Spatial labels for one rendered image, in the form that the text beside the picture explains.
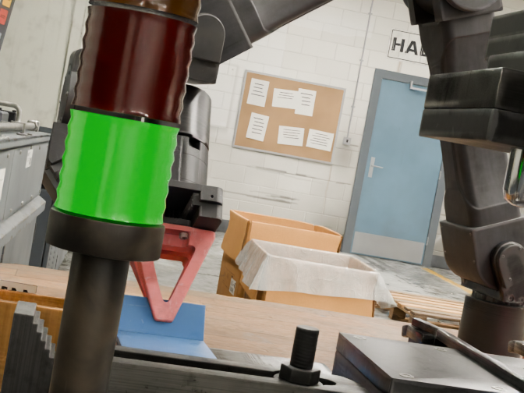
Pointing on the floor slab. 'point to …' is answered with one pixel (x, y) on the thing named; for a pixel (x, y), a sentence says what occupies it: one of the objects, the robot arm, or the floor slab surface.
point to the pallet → (425, 309)
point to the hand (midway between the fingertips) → (163, 312)
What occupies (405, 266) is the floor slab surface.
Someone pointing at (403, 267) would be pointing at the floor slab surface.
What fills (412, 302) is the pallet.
